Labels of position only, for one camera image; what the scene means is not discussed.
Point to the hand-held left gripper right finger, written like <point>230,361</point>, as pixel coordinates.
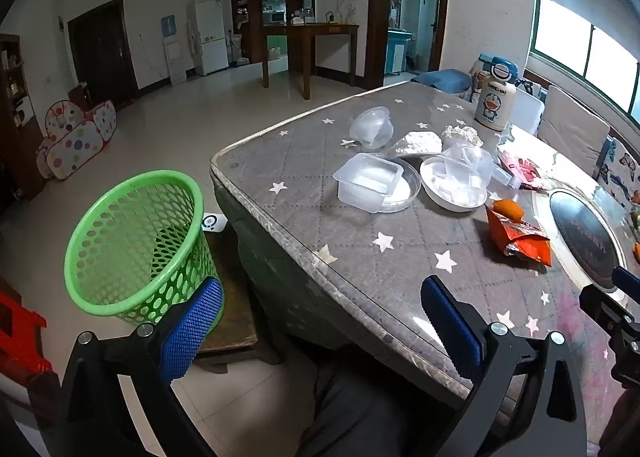
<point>452,332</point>

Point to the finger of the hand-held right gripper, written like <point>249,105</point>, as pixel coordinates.
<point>602,299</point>
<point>626,279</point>

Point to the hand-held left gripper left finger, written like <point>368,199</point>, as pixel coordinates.
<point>192,332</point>

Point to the orange snack wrapper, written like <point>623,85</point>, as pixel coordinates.
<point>522,242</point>

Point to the green plastic mesh basket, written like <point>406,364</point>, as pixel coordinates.
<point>100,237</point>

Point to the white tissue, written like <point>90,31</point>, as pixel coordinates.
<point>417,143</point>
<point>462,134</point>

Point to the low wooden stool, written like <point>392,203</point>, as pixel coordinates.
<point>235,307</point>

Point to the round black induction cooker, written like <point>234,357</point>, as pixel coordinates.
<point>585,237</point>

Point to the butterfly-print cushion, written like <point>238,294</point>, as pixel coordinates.
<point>620,169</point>

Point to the small white round-marked device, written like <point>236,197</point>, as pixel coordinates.
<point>212,222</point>

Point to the person's leg in dark trousers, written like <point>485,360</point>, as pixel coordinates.
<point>360,402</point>

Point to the white bowl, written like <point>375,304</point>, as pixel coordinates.
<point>440,198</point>

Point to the shallow glass dish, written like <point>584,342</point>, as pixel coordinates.
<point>409,187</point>

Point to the red snack packet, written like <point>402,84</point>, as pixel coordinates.
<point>520,169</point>

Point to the white seat cushion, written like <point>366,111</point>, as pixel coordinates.
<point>572,129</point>
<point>527,109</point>

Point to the clear rectangular plastic container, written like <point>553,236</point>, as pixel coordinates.
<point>367,182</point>

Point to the red plastic stool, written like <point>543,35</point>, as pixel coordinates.
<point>20,337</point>

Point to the clear plastic cup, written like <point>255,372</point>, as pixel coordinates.
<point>470,159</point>

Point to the white cartoon-print water bottle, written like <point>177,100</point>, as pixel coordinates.
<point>495,99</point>

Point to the polka-dot play tent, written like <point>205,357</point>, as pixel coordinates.
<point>75,142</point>

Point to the window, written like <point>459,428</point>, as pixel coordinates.
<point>590,52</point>

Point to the blue-lidded printed container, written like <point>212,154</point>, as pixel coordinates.
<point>481,82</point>

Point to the blue plastic stool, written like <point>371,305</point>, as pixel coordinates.
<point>442,81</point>

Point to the dark wooden shelf unit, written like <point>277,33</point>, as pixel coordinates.
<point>17,147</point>

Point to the white water dispenser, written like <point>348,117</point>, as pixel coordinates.
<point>174,54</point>

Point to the blue bathroom cabinet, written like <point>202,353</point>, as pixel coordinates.
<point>397,51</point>

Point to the white refrigerator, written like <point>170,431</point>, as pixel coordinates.
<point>209,37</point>

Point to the dark wooden door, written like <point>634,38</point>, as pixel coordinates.
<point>102,49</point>

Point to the dark wooden side table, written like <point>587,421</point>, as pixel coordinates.
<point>320,32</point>

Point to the wooden door frame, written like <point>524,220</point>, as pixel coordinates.
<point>377,12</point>

